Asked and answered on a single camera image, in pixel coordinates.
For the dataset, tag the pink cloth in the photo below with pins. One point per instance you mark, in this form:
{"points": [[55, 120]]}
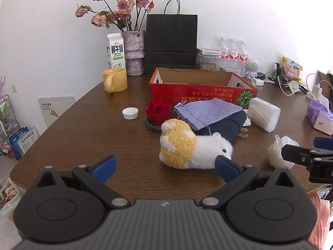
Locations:
{"points": [[321, 221]]}

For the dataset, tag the clear water bottle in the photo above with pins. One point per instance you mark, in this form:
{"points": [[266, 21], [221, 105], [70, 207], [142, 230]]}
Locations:
{"points": [[243, 57], [233, 56], [223, 54]]}

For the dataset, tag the translucent white plastic container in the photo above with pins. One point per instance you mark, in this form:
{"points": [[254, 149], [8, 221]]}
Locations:
{"points": [[262, 113]]}

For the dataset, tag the white wall socket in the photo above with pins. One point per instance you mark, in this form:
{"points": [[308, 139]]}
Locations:
{"points": [[14, 87]]}

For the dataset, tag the clear plastic bag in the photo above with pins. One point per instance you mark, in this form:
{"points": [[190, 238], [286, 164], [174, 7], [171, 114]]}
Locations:
{"points": [[7, 198]]}

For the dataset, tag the white board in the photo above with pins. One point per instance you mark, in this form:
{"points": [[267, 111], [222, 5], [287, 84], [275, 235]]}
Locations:
{"points": [[56, 109]]}

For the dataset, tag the yellow white plush toy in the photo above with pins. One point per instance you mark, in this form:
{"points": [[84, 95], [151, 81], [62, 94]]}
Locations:
{"points": [[182, 143]]}

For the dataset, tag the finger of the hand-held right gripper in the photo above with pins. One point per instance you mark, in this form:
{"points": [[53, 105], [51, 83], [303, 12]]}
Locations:
{"points": [[324, 143], [294, 152]]}

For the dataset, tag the small green label bottle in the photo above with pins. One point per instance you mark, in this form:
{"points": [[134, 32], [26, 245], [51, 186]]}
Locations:
{"points": [[274, 74]]}

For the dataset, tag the purple textured vase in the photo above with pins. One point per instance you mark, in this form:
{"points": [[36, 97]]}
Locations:
{"points": [[133, 47]]}

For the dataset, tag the red cardboard box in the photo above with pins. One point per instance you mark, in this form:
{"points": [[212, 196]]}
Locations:
{"points": [[208, 91]]}

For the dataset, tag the red rose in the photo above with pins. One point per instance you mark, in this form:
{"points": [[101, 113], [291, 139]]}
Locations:
{"points": [[157, 110]]}

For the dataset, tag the purple tissue pack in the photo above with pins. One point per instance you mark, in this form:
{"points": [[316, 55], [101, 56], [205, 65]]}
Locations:
{"points": [[317, 117]]}

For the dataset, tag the white ribbed bottle cap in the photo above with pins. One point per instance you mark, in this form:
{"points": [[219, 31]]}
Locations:
{"points": [[130, 113]]}

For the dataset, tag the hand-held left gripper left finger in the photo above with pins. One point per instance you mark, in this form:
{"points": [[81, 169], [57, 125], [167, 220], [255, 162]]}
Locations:
{"points": [[105, 168]]}

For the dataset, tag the yellow pink snack packet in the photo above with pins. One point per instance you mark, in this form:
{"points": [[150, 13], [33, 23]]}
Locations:
{"points": [[292, 69]]}

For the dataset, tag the white milk carton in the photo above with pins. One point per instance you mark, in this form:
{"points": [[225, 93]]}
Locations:
{"points": [[116, 52]]}

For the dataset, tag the navy fabric pouch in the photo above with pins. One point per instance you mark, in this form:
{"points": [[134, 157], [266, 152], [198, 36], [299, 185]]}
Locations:
{"points": [[229, 125]]}

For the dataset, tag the white charger block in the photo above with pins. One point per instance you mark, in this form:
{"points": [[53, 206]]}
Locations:
{"points": [[257, 82]]}

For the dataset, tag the white plastic bag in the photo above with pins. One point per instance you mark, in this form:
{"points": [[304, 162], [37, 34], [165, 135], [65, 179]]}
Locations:
{"points": [[278, 151]]}

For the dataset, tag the yellow mug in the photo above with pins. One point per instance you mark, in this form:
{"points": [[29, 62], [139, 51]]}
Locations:
{"points": [[118, 80]]}

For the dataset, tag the black paper bag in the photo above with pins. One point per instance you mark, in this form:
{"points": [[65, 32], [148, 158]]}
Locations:
{"points": [[170, 39]]}

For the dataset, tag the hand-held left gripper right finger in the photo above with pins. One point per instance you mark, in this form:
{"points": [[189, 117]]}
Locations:
{"points": [[226, 169]]}

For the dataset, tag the dried pink rose bouquet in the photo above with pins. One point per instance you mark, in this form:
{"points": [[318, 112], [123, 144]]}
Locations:
{"points": [[124, 5]]}

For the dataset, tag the white round speaker figure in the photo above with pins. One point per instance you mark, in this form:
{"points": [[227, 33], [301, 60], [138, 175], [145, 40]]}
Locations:
{"points": [[252, 65]]}

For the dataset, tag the flat white red box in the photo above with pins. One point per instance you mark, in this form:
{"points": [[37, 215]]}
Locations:
{"points": [[208, 50]]}

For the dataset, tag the clear seed container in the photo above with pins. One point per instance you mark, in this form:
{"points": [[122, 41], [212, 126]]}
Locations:
{"points": [[208, 66]]}

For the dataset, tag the blue booklets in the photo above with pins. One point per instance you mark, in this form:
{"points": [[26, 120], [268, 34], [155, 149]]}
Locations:
{"points": [[23, 142]]}

